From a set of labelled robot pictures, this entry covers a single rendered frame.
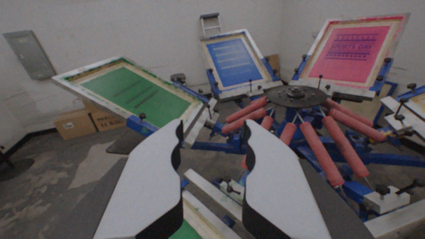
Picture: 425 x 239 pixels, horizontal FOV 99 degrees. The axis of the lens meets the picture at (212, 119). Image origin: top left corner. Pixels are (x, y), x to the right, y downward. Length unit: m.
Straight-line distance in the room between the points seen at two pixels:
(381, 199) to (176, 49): 3.83
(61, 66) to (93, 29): 0.93
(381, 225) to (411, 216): 0.11
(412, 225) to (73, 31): 4.48
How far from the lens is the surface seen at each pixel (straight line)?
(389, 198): 0.90
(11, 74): 4.95
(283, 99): 1.03
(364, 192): 0.97
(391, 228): 0.85
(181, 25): 4.09
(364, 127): 1.18
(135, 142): 1.57
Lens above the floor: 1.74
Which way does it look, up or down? 30 degrees down
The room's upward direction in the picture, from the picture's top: 9 degrees counter-clockwise
